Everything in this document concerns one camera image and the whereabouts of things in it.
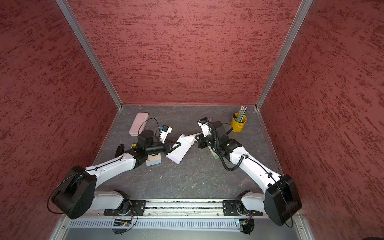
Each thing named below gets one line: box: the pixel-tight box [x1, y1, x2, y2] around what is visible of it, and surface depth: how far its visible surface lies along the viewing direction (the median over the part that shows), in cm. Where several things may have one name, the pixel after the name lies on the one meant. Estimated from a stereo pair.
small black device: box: [115, 144, 125, 158], surface depth 94 cm
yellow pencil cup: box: [230, 108, 247, 133], surface depth 102 cm
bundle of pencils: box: [235, 105, 248, 123], surface depth 100 cm
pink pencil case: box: [129, 112, 150, 137], surface depth 110 cm
